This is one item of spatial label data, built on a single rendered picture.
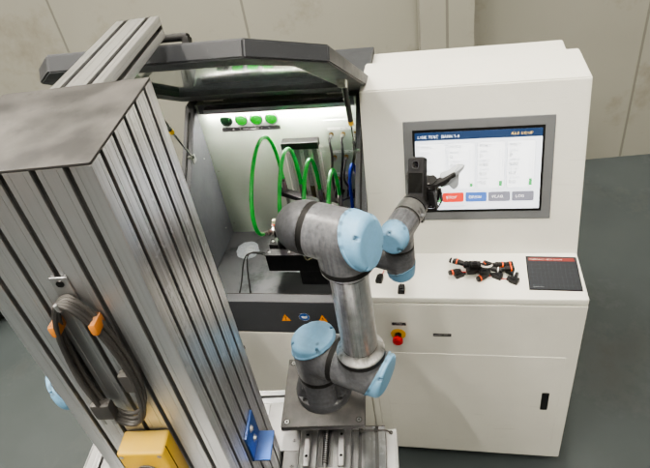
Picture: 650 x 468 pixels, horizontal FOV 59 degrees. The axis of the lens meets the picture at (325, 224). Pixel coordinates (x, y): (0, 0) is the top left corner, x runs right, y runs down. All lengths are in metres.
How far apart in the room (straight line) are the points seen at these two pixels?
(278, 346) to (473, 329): 0.72
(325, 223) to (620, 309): 2.42
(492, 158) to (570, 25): 2.11
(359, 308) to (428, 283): 0.74
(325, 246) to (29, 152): 0.55
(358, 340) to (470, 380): 0.98
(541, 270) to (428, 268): 0.36
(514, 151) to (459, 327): 0.61
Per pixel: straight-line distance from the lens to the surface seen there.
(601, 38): 4.04
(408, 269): 1.50
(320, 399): 1.56
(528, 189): 1.98
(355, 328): 1.28
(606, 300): 3.38
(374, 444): 1.62
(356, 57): 2.28
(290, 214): 1.15
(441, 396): 2.32
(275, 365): 2.30
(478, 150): 1.92
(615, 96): 4.25
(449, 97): 1.88
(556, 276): 2.01
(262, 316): 2.09
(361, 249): 1.09
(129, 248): 0.82
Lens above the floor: 2.35
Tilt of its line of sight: 37 degrees down
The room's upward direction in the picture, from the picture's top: 10 degrees counter-clockwise
